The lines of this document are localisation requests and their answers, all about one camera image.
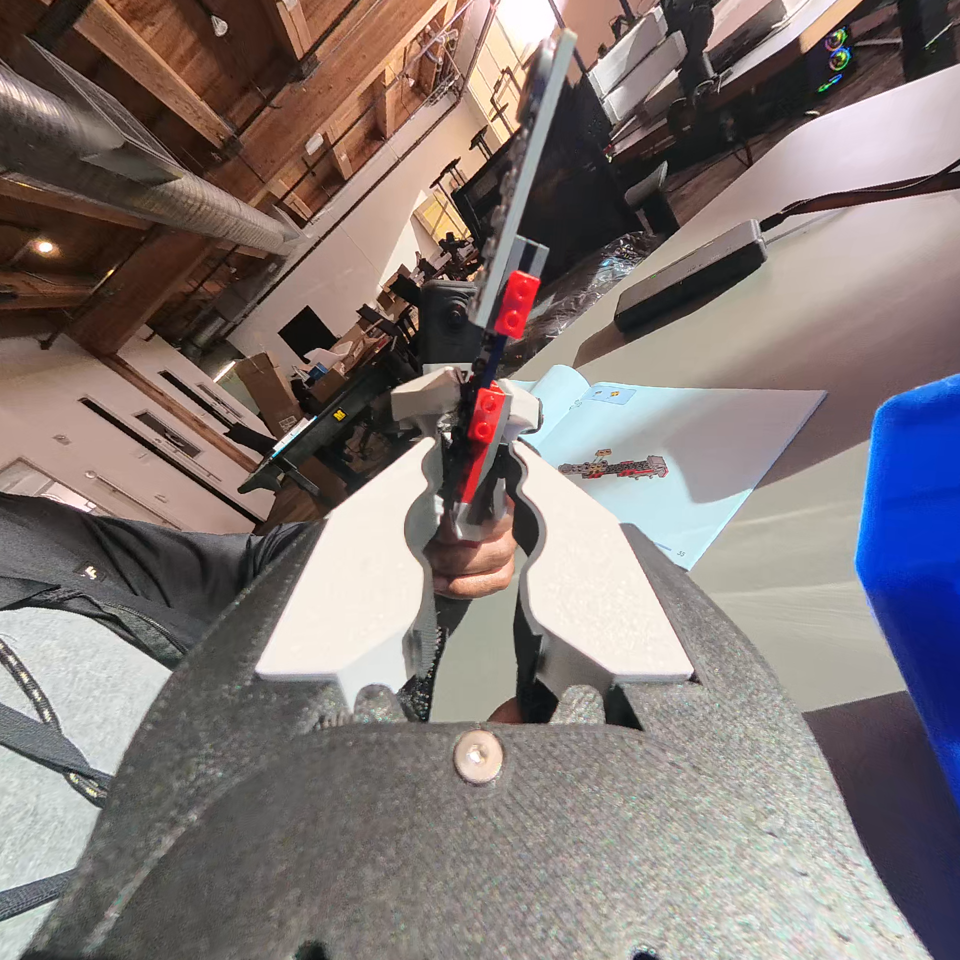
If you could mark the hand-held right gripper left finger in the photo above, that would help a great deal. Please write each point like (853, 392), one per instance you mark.
(337, 600)

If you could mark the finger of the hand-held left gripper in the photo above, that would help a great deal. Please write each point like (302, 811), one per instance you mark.
(521, 409)
(424, 397)

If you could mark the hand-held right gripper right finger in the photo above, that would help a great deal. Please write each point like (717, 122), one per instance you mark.
(600, 600)

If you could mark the small red brick assembly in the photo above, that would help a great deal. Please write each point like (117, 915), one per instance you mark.
(484, 412)

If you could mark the long grey black brick assembly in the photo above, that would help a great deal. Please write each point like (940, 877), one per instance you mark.
(536, 150)

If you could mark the person's left hand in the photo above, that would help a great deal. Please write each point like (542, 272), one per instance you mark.
(472, 566)

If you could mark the person's right hand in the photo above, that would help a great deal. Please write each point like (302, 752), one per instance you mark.
(506, 712)

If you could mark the black side table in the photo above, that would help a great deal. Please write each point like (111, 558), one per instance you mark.
(322, 442)

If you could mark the black screen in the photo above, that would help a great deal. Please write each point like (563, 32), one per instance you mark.
(307, 334)

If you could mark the plastic-wrapped chair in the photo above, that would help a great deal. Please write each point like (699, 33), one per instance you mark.
(592, 285)

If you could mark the light blue instruction booklet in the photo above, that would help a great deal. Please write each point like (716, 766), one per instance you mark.
(675, 465)

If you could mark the large cardboard box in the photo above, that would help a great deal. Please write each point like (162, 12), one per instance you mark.
(266, 390)

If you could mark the black office chair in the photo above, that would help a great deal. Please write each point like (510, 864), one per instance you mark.
(585, 172)

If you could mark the black power bank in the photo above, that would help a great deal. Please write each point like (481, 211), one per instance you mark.
(690, 277)

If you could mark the person's black jacket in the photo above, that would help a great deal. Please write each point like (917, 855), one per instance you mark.
(112, 570)

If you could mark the person's grey trousers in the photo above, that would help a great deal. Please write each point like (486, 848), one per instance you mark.
(75, 712)

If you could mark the long white box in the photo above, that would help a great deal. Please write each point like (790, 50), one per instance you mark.
(645, 79)
(626, 41)

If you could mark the blue plastic bin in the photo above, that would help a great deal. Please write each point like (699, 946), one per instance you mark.
(915, 562)

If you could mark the ceiling spot bulb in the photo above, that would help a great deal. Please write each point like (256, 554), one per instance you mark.
(219, 27)

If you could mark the dark vent grille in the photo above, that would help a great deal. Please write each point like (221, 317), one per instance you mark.
(112, 135)

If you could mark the wooden-top background table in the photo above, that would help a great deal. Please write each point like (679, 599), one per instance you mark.
(765, 45)

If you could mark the computer with rainbow fans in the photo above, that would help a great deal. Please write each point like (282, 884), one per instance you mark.
(836, 60)

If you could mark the silver ventilation duct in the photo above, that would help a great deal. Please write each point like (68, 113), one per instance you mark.
(187, 195)

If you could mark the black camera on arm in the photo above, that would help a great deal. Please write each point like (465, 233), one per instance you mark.
(690, 45)

